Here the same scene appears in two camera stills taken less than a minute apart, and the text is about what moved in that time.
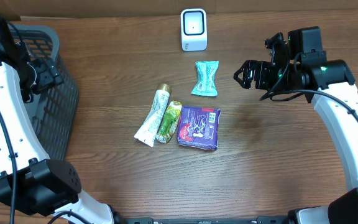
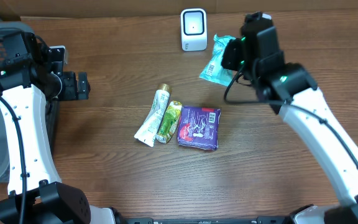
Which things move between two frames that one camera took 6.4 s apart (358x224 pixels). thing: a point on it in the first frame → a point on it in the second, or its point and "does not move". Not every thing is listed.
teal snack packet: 206,72 → 212,70
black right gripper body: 268,77 → 235,57
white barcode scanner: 193,28 does not move
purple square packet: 198,127 does not move
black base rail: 136,219 does not move
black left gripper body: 46,76 → 69,86
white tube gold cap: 147,132 does not move
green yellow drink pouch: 169,121 does not move
